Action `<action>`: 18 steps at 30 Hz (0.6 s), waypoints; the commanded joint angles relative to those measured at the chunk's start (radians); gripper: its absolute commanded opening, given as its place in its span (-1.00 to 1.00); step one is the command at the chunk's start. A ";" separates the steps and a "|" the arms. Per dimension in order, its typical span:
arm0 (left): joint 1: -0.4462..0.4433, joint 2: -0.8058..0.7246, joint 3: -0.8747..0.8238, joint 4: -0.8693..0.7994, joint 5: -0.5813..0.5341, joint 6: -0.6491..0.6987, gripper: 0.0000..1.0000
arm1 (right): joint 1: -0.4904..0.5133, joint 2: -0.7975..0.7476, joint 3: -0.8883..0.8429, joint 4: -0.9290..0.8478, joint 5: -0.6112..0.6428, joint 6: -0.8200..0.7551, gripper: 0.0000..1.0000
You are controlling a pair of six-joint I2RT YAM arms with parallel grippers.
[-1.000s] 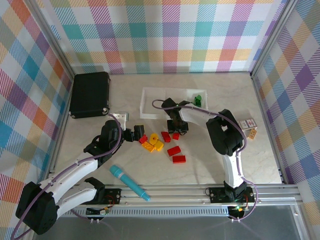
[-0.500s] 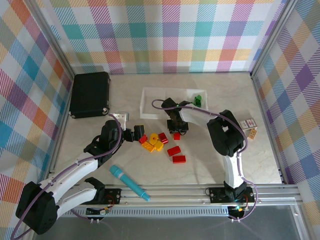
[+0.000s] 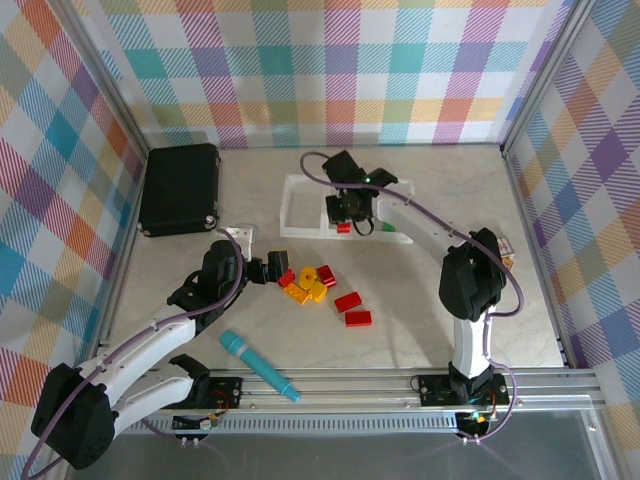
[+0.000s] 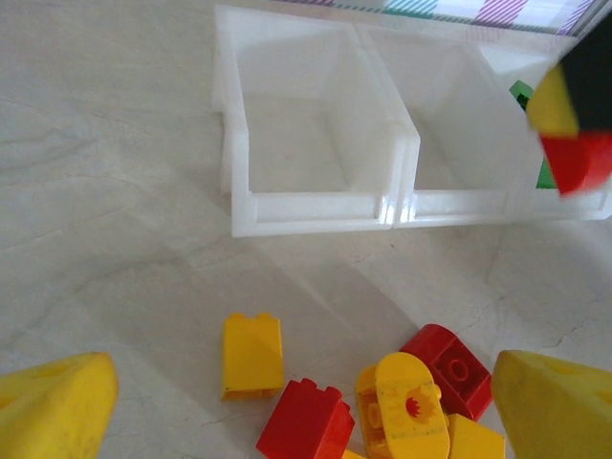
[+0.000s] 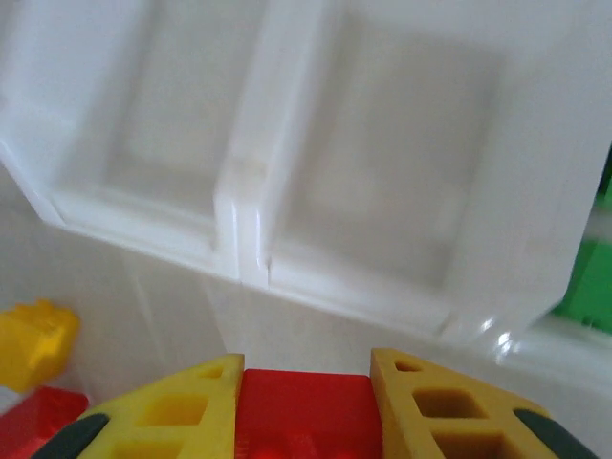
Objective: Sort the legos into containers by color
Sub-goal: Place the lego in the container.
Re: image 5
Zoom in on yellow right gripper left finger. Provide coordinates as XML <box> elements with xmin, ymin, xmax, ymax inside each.
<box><xmin>33</xmin><ymin>353</ymin><xmax>246</xmax><ymax>459</ymax></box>

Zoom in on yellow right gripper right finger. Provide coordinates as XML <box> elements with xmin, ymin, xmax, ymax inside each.
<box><xmin>368</xmin><ymin>347</ymin><xmax>603</xmax><ymax>459</ymax></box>

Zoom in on red lego brick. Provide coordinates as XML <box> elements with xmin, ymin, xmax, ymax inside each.
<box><xmin>232</xmin><ymin>367</ymin><xmax>388</xmax><ymax>459</ymax></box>
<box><xmin>0</xmin><ymin>385</ymin><xmax>91</xmax><ymax>459</ymax></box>

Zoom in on green sloped lego brick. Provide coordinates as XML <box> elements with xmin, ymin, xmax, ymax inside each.
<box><xmin>590</xmin><ymin>142</ymin><xmax>612</xmax><ymax>219</ymax></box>
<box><xmin>547</xmin><ymin>236</ymin><xmax>612</xmax><ymax>331</ymax></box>

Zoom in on clear plastic container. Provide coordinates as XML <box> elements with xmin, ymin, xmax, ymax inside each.
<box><xmin>496</xmin><ymin>138</ymin><xmax>612</xmax><ymax>383</ymax></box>
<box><xmin>209</xmin><ymin>0</ymin><xmax>612</xmax><ymax>345</ymax></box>

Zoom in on yellow square lego brick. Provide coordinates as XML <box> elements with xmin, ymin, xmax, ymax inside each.
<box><xmin>0</xmin><ymin>298</ymin><xmax>81</xmax><ymax>394</ymax></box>

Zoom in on white three-compartment tray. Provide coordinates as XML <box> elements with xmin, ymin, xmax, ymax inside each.
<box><xmin>0</xmin><ymin>0</ymin><xmax>269</xmax><ymax>283</ymax></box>

